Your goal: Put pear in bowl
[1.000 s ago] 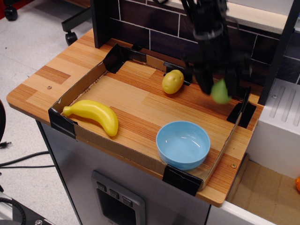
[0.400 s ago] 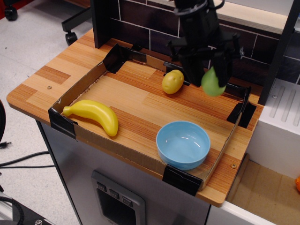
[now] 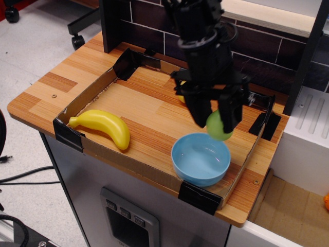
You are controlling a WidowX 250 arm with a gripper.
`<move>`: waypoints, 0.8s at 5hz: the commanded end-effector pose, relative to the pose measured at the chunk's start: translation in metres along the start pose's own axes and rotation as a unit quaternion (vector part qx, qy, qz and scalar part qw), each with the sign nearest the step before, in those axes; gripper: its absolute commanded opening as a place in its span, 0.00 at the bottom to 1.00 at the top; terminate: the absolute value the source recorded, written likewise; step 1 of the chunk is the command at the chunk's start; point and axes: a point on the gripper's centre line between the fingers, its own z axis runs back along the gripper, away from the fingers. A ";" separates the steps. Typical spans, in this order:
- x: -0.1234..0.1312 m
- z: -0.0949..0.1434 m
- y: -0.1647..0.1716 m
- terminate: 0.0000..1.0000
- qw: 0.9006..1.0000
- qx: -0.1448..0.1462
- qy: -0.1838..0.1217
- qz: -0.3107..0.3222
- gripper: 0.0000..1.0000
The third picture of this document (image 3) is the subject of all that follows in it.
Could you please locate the office chair base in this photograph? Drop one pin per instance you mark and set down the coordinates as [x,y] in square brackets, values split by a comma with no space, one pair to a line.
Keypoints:
[80,24]

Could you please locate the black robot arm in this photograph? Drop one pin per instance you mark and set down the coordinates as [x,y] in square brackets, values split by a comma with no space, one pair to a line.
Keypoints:
[195,20]

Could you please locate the metal frame with bolt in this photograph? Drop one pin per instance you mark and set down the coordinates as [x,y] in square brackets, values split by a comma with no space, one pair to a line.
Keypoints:
[15,233]

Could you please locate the dark vertical post right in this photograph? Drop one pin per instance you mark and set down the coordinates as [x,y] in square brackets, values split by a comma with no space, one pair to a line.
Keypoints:
[311,46]

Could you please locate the orange toy object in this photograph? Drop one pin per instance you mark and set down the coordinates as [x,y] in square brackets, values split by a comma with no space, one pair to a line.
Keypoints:
[326,201]

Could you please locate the light blue bowl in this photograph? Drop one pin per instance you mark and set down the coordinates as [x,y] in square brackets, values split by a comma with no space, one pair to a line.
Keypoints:
[200,160]

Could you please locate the white toy sink unit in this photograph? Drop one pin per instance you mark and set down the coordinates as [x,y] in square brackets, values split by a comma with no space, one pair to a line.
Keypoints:
[290,210]

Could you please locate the green toy pear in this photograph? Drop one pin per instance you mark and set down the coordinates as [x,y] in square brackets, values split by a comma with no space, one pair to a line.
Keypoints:
[215,127]

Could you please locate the cardboard fence with black tape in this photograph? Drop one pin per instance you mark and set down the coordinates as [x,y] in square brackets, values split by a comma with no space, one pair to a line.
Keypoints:
[139,90]

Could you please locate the yellow-brown toy potato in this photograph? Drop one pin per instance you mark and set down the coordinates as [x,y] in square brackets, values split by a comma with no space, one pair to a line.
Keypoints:
[181,97]

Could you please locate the black vertical post left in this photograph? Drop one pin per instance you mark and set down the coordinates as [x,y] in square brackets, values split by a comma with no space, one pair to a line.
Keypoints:
[112,15]

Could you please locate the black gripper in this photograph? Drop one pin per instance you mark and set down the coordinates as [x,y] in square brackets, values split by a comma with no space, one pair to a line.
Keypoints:
[211,76]

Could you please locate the toy dishwasher control panel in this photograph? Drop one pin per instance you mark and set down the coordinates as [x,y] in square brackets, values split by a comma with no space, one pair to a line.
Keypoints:
[129,224]

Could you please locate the yellow toy banana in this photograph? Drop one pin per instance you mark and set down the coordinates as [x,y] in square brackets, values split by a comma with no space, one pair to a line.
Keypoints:
[105,122]

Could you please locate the black caster wheel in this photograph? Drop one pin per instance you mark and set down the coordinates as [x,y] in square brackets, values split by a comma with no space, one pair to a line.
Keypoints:
[11,13]

